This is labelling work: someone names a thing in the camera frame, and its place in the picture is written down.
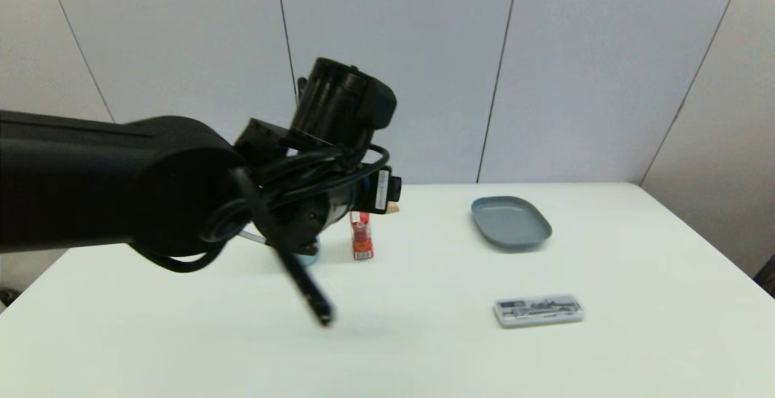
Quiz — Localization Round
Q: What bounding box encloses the light blue cup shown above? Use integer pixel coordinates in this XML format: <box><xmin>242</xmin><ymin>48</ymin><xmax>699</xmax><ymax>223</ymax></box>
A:
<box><xmin>295</xmin><ymin>237</ymin><xmax>320</xmax><ymax>267</ymax></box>

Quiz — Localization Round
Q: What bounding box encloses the grey-blue oval plate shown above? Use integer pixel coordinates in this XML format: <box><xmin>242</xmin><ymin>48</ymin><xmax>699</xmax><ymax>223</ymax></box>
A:
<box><xmin>471</xmin><ymin>196</ymin><xmax>553</xmax><ymax>248</ymax></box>

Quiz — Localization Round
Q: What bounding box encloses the clear flat tool case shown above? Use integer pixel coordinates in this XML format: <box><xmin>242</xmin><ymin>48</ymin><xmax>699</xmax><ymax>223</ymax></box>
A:
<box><xmin>493</xmin><ymin>294</ymin><xmax>586</xmax><ymax>329</ymax></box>

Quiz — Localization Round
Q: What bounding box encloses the red snack packet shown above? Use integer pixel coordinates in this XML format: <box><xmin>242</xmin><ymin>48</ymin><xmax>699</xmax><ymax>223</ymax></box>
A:
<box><xmin>349</xmin><ymin>211</ymin><xmax>375</xmax><ymax>261</ymax></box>

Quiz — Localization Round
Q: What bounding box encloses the dark object beside table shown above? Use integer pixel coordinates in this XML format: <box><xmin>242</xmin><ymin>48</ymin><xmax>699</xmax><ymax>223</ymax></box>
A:
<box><xmin>753</xmin><ymin>253</ymin><xmax>775</xmax><ymax>299</ymax></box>

